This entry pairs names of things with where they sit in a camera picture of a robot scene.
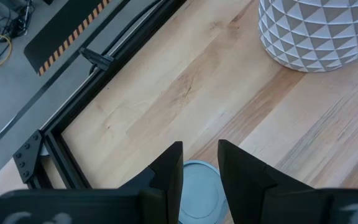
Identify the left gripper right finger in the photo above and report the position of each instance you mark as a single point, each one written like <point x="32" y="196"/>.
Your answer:
<point x="244" y="186"/>

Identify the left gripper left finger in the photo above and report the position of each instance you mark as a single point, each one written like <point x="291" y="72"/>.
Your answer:
<point x="166" y="186"/>

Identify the white triangle-patterned plant pot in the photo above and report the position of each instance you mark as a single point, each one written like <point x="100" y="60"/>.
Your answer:
<point x="315" y="34"/>

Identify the black hazard-striped floor mat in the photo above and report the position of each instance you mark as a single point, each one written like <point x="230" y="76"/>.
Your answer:
<point x="57" y="31"/>

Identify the black aluminium table frame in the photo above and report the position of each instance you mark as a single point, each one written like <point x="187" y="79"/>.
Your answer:
<point x="28" y="155"/>

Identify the small black frame clamp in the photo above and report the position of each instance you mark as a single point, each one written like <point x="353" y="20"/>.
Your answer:
<point x="96" y="58"/>

